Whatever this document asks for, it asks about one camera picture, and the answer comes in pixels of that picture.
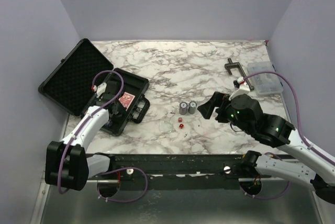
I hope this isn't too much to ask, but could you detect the dark metal handle bracket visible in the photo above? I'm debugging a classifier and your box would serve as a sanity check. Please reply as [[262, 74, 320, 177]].
[[225, 58, 255, 91]]

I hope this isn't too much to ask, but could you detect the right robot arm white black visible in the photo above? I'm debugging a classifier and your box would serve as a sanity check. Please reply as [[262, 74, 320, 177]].
[[198, 92, 334, 204]]

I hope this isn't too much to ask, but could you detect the purple grey poker chip stack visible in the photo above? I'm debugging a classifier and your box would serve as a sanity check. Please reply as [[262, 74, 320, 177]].
[[179, 102, 188, 115]]

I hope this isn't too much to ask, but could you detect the clear round dealer button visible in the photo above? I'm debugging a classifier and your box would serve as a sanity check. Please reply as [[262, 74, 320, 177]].
[[159, 121, 173, 134]]

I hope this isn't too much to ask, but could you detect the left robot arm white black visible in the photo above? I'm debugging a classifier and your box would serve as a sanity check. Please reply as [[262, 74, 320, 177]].
[[44, 80, 124, 194]]

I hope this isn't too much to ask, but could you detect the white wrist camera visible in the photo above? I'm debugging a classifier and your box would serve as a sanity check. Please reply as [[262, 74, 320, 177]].
[[233, 76, 251, 95], [91, 82, 107, 97]]

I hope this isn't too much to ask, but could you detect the clear plastic parts box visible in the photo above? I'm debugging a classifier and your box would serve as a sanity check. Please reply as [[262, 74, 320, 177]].
[[247, 61, 283, 96]]

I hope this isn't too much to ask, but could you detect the red playing card deck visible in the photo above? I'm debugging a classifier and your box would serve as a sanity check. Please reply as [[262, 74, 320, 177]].
[[119, 92, 135, 110]]

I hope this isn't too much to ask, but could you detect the black foam-lined poker case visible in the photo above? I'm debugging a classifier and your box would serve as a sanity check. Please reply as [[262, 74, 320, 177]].
[[38, 39, 150, 136]]

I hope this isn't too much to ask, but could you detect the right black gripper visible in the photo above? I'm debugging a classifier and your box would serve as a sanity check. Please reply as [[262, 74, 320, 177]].
[[197, 91, 253, 135]]

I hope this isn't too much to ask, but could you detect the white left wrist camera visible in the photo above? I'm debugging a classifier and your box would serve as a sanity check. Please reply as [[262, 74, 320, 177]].
[[91, 82, 107, 97]]

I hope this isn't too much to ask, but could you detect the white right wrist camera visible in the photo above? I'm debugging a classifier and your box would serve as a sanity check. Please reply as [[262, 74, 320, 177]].
[[233, 76, 251, 95]]

